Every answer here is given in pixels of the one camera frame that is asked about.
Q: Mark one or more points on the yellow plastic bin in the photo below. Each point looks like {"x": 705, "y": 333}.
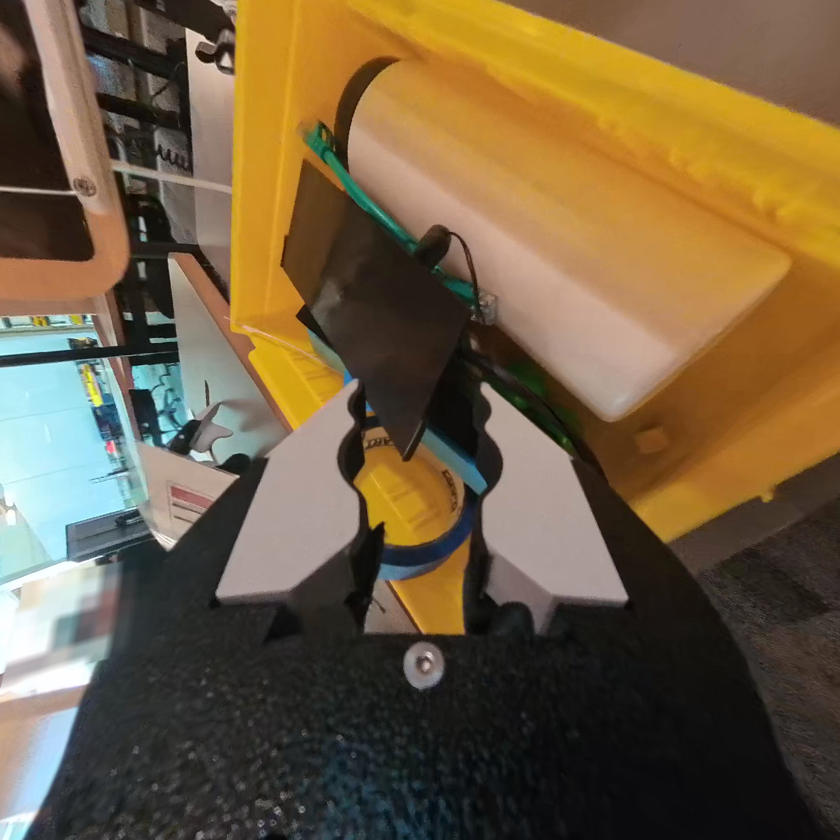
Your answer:
{"x": 590, "y": 98}

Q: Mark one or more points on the white bottle with black cap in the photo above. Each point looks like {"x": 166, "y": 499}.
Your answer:
{"x": 525, "y": 249}

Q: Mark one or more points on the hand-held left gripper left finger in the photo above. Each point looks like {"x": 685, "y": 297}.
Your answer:
{"x": 289, "y": 518}

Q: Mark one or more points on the blue masking tape roll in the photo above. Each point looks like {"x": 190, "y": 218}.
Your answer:
{"x": 420, "y": 563}

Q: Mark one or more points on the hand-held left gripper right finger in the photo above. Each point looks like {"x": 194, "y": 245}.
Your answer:
{"x": 551, "y": 525}

